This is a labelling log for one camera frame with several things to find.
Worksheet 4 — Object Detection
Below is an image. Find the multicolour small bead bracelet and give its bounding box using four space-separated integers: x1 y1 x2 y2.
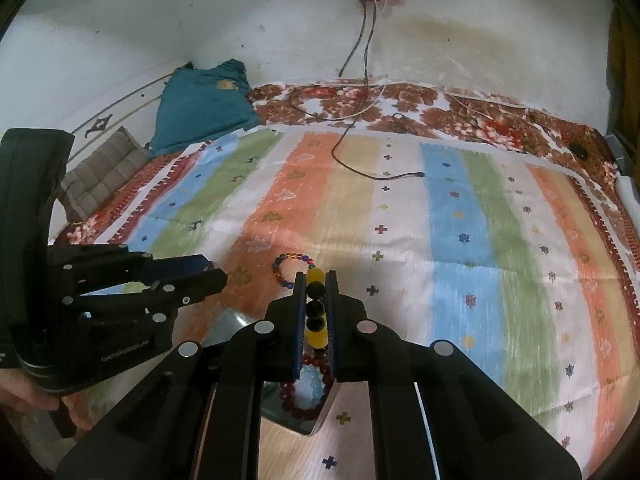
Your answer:
271 251 317 290

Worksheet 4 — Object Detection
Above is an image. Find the metal jewelry tin box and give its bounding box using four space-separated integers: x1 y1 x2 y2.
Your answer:
202 307 334 437

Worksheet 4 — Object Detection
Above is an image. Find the teal cloth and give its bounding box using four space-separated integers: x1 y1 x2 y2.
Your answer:
149 58 260 157

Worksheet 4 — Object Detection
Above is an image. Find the yellow and black bead bracelet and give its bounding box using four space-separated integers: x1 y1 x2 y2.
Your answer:
304 266 330 351

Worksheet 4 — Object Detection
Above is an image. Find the small black object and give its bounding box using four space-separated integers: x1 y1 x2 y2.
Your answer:
570 142 589 160

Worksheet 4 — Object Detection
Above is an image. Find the dark red bead bracelet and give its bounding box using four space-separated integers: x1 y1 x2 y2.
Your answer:
278 351 335 422

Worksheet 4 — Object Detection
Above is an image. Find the white pillow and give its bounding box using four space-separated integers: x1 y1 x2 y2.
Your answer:
615 176 640 226

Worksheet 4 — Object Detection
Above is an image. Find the grey striped cushion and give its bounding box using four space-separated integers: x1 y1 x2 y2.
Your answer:
58 127 149 223

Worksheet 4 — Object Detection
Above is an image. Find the person left hand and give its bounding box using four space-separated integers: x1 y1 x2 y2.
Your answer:
0 368 93 430

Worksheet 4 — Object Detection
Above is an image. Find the black charger cable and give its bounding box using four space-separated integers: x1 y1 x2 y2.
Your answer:
286 0 426 181

